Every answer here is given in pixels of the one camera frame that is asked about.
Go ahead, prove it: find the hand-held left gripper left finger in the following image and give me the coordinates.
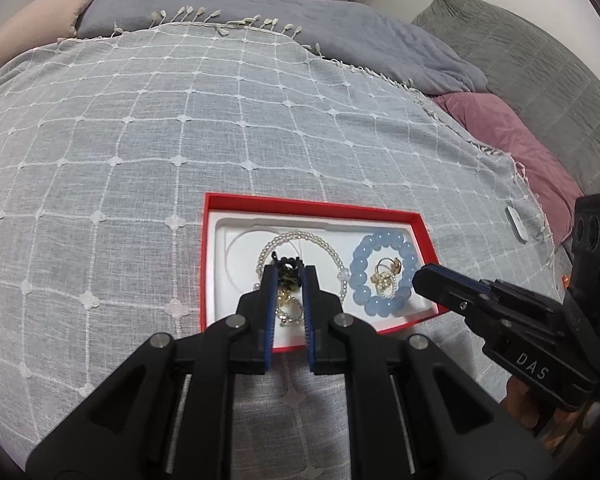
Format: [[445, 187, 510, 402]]
[[25, 266, 277, 480]]

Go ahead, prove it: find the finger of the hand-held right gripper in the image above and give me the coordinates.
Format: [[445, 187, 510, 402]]
[[412, 266, 501, 341], [429, 265, 568, 311]]

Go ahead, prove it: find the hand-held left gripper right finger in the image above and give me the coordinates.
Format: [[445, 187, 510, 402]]
[[303, 266, 556, 480]]

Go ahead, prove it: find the red jewelry box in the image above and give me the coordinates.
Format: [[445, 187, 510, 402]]
[[198, 191, 451, 356]]

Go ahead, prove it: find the black lace jewelry piece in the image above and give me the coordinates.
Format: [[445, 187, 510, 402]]
[[271, 252, 306, 287]]

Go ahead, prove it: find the person's right hand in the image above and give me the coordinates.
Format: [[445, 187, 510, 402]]
[[502, 377, 556, 433]]

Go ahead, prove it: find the small white case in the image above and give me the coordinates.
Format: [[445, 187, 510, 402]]
[[506, 201, 529, 242]]

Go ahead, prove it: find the mauve pillow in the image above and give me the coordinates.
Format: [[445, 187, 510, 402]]
[[432, 91, 584, 247]]

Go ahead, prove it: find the grey checked fringed blanket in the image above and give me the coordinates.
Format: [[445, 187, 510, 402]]
[[0, 24, 556, 480]]

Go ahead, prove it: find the grey quilted cushion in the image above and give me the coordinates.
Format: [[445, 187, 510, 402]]
[[411, 0, 600, 197]]

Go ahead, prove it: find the grey pillow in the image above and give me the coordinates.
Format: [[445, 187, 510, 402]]
[[75, 0, 489, 97]]

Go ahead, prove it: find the beige pillow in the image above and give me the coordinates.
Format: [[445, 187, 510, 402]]
[[0, 0, 110, 78]]

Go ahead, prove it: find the blue bead bracelet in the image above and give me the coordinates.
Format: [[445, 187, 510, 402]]
[[349, 231, 421, 317]]

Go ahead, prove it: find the pearl bead bracelet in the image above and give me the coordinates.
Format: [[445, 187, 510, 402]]
[[254, 230, 351, 306]]

